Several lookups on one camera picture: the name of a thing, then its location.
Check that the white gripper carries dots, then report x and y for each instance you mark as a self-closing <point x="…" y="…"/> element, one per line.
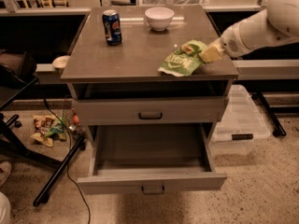
<point x="232" y="42"/>

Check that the green jalapeno chip bag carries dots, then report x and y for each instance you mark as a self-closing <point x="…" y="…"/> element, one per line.
<point x="184" y="61"/>

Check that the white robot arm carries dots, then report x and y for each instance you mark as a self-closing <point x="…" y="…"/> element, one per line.
<point x="274" y="26"/>

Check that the closed grey upper drawer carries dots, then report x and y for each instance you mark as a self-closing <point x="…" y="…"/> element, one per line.
<point x="150" y="111"/>

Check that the grey drawer cabinet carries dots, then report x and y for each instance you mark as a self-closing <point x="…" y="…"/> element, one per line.
<point x="98" y="71"/>

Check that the open grey lower drawer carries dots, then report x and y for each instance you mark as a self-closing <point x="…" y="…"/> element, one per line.
<point x="150" y="159"/>

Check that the dark bag on table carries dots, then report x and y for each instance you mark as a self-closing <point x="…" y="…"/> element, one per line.
<point x="16" y="69"/>

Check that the white ceramic bowl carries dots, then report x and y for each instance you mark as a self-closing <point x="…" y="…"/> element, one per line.
<point x="159" y="18"/>

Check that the clear plastic storage bin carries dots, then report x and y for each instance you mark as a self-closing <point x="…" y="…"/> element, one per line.
<point x="242" y="125"/>

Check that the blue Pepsi soda can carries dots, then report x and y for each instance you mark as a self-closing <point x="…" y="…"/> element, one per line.
<point x="112" y="27"/>

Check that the black stand leg right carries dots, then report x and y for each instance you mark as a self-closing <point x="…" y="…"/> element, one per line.
<point x="278" y="129"/>

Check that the snack bags on floor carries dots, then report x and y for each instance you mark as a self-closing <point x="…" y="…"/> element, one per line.
<point x="48" y="128"/>

